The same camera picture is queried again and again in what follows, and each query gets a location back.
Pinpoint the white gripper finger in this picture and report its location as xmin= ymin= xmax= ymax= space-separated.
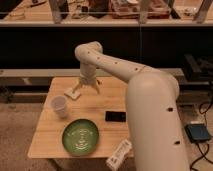
xmin=72 ymin=83 xmax=83 ymax=93
xmin=93 ymin=84 xmax=100 ymax=94

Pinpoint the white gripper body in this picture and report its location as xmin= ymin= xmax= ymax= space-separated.
xmin=79 ymin=63 xmax=96 ymax=85

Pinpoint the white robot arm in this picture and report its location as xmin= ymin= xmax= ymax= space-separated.
xmin=75 ymin=41 xmax=190 ymax=171

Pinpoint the green ceramic bowl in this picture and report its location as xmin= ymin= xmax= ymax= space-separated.
xmin=62 ymin=119 xmax=99 ymax=157

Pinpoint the white rectangular block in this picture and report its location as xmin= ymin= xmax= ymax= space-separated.
xmin=64 ymin=88 xmax=81 ymax=100

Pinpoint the black rectangular device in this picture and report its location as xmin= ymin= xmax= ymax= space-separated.
xmin=105 ymin=111 xmax=126 ymax=122

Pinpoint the wooden table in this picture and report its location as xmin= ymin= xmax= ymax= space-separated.
xmin=28 ymin=77 xmax=129 ymax=159

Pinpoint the long wooden workbench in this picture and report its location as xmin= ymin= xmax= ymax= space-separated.
xmin=0 ymin=0 xmax=213 ymax=27

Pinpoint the black equipment right background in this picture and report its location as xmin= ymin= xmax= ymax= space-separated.
xmin=182 ymin=54 xmax=213 ymax=82

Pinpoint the black cable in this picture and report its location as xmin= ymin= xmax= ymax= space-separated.
xmin=189 ymin=96 xmax=213 ymax=171

